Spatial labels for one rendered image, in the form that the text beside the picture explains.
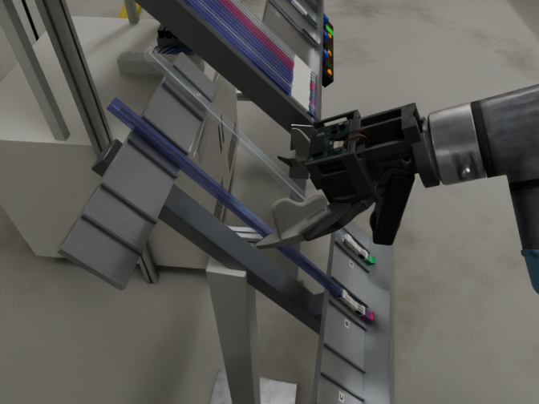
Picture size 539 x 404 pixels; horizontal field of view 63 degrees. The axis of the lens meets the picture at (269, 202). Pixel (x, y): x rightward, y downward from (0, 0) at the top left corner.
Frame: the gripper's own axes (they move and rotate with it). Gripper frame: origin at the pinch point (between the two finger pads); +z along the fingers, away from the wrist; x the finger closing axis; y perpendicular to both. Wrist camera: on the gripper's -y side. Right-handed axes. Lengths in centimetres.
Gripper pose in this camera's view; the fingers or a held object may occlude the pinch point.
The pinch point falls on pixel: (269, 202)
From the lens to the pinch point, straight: 54.9
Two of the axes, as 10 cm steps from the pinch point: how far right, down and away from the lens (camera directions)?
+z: -8.7, 1.9, 4.6
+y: -4.6, -6.5, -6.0
